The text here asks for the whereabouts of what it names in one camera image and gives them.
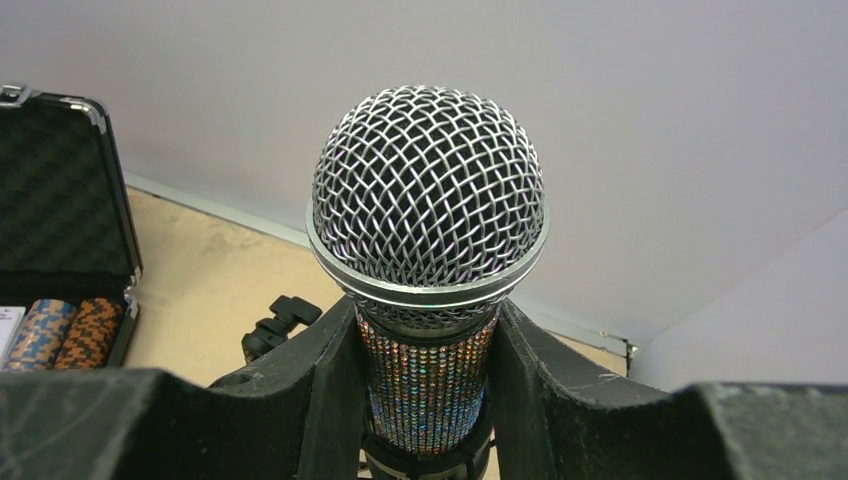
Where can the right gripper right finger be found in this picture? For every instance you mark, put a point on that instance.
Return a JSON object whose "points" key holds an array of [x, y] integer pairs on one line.
{"points": [[559, 415]]}

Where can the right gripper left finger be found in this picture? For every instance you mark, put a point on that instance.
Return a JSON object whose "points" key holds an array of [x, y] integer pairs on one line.
{"points": [[295, 413]]}

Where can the black tripod shock-mount stand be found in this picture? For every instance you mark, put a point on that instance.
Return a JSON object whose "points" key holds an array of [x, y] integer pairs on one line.
{"points": [[271, 332]]}

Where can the glitter microphone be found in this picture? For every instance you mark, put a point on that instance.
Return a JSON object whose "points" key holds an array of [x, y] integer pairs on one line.
{"points": [[427, 209]]}

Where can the black poker chip case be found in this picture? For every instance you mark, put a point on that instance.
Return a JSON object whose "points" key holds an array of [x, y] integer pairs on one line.
{"points": [[69, 250]]}

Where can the white card deck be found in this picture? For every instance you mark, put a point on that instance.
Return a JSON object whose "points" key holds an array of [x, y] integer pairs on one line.
{"points": [[11, 316]]}

